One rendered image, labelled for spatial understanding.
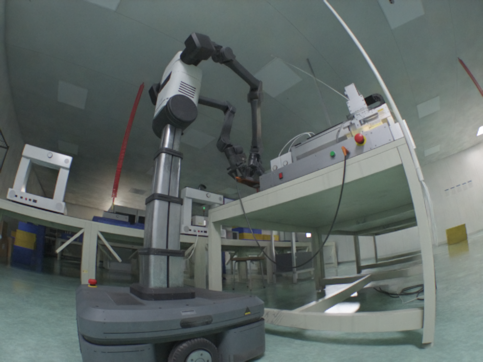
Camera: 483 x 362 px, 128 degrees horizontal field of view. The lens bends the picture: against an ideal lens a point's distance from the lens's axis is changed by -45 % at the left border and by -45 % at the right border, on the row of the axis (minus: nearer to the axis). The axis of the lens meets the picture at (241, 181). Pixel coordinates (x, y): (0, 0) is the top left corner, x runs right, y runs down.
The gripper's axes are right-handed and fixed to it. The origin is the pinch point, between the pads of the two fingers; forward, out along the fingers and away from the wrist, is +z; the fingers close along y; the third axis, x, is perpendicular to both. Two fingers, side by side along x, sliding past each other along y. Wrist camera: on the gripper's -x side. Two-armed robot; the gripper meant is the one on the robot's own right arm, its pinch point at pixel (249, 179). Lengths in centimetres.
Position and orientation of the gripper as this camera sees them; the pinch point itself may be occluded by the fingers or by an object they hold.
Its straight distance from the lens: 137.8
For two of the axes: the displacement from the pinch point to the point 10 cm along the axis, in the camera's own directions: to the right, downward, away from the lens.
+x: -7.2, -4.6, -5.2
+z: -1.6, 8.4, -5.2
